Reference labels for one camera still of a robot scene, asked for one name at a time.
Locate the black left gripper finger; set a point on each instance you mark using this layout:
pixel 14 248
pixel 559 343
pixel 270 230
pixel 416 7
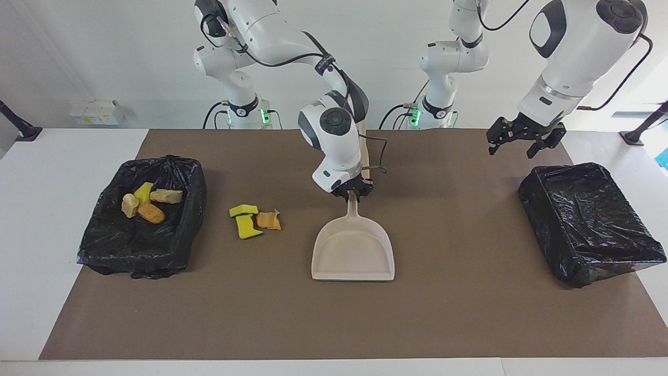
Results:
pixel 494 146
pixel 538 149

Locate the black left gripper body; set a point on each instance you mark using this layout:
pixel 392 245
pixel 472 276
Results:
pixel 527 129

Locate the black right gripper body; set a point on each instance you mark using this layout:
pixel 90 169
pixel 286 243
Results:
pixel 357 188

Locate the beige hand brush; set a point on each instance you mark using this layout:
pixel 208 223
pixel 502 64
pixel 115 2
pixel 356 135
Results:
pixel 366 156

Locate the beige plastic dustpan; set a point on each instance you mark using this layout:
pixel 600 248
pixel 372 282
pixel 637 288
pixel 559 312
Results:
pixel 352 250

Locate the torn striped bread piece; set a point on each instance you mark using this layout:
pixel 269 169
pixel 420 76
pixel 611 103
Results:
pixel 270 220

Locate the plain yellow sponge piece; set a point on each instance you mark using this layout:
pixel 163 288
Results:
pixel 246 228

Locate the yellow sponge with green edge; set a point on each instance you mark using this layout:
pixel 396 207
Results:
pixel 242 210

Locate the brown oval bread roll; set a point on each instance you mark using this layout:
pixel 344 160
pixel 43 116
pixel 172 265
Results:
pixel 152 213

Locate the small yellow sponge piece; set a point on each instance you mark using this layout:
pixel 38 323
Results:
pixel 144 190

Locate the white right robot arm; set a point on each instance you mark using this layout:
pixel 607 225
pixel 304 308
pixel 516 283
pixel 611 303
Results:
pixel 271 31

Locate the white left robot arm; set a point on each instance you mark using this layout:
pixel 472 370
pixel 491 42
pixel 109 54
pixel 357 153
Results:
pixel 574 52

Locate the empty-start bin with black bag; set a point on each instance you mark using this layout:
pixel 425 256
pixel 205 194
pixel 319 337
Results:
pixel 584 219

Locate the wrinkled black bag bin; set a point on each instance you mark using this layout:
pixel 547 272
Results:
pixel 120 245

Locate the black stand foot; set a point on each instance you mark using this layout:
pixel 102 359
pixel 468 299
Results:
pixel 26 131
pixel 634 137

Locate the blue object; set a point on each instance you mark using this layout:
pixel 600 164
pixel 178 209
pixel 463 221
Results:
pixel 664 159

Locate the brown table mat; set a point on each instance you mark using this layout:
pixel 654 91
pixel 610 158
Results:
pixel 417 313

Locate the white power box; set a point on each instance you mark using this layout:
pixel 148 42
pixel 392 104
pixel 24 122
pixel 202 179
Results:
pixel 96 112

